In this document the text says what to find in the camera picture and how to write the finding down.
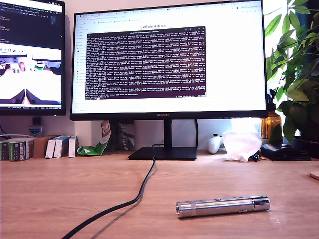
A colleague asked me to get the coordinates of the green and red snack bag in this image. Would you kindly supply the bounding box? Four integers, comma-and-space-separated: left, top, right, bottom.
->
76, 120, 111, 156

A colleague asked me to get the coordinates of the green printed box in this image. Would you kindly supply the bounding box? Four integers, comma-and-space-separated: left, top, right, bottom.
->
8, 139, 34, 161
0, 140, 10, 161

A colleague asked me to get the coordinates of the green leafy house plant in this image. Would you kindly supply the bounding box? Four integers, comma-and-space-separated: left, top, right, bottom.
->
264, 0, 319, 144

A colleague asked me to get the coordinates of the black leather wallet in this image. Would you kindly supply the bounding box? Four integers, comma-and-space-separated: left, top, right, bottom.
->
260, 143, 312, 162

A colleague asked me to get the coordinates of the brown cardboard box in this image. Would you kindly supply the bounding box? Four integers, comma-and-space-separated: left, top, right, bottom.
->
33, 135, 60, 159

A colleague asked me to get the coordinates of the thick black table cable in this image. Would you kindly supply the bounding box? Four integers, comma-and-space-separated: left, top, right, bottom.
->
61, 143, 165, 239

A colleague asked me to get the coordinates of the black monitor with dark screen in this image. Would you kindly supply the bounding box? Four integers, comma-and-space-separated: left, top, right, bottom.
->
0, 0, 67, 117

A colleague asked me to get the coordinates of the amber glass pump bottle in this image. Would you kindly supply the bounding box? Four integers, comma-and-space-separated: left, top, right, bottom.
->
260, 89, 284, 140

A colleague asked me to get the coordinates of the dark plant pot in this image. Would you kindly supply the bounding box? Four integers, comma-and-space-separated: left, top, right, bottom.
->
291, 138, 319, 160

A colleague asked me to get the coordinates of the crumpled white plastic bag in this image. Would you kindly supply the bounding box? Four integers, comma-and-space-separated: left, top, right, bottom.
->
221, 131, 263, 163

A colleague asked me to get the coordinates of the thin black monitor cable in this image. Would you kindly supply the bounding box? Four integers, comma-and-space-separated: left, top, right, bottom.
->
194, 119, 199, 150

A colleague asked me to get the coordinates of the metallic silver laser pointer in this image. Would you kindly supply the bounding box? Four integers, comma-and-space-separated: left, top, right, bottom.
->
175, 195, 271, 220

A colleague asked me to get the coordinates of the large black Huawei monitor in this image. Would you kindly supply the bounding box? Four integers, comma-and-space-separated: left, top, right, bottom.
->
69, 0, 269, 161

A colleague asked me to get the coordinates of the grey printed carton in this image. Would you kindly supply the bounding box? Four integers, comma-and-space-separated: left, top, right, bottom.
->
117, 119, 135, 151

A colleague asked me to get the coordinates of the white game controller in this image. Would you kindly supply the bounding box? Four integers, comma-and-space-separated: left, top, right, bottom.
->
207, 133, 224, 154

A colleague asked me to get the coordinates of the small white box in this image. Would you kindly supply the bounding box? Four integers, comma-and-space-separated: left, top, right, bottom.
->
45, 138, 57, 159
53, 136, 69, 158
68, 135, 80, 158

